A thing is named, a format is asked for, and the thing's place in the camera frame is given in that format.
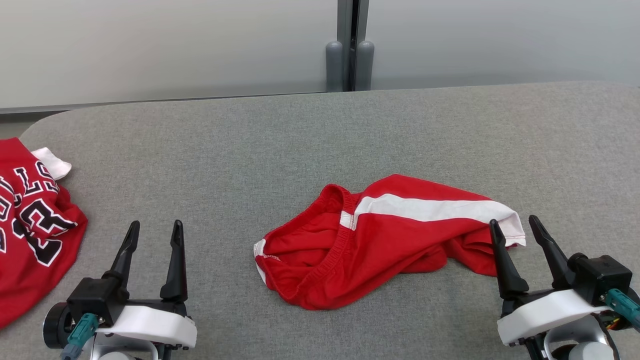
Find grey cylindrical post bumper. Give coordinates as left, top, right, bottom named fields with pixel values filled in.
left=356, top=40, right=375, bottom=92
left=325, top=41, right=344, bottom=93

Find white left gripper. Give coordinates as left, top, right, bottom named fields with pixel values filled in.
left=42, top=220, right=197, bottom=360

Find teal right camera cable plug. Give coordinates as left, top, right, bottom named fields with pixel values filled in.
left=602, top=288, right=640, bottom=333

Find teal camera cable plug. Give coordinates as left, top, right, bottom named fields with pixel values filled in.
left=602, top=288, right=640, bottom=333
left=60, top=313, right=100, bottom=360

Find red shorts white stripe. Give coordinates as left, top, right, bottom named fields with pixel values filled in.
left=253, top=173, right=527, bottom=312

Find red Bulls jersey white sleeves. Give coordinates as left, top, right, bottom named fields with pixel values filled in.
left=0, top=137, right=89, bottom=331

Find grey floor rail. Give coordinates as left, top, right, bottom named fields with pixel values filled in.
left=0, top=91, right=328, bottom=115

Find teal left camera cable plug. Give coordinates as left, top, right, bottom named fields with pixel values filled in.
left=60, top=313, right=100, bottom=360

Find grey metal partition post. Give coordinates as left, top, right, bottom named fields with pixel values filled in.
left=337, top=0, right=371, bottom=92

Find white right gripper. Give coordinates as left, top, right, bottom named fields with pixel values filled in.
left=489, top=215, right=631, bottom=347

